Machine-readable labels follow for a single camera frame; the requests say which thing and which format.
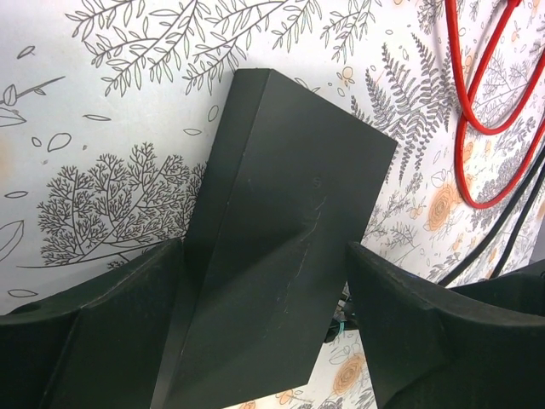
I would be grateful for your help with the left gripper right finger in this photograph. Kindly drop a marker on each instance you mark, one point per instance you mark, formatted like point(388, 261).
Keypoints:
point(427, 346)

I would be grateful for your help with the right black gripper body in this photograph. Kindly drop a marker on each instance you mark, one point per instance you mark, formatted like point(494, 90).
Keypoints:
point(521, 290)

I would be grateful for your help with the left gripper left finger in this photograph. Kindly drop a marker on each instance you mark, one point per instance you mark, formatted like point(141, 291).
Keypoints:
point(96, 345)

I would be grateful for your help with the black network switch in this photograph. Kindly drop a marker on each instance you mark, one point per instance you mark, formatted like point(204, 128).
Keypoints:
point(291, 179)

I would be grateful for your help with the floral table mat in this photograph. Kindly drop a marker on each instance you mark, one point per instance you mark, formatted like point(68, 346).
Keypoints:
point(109, 110)

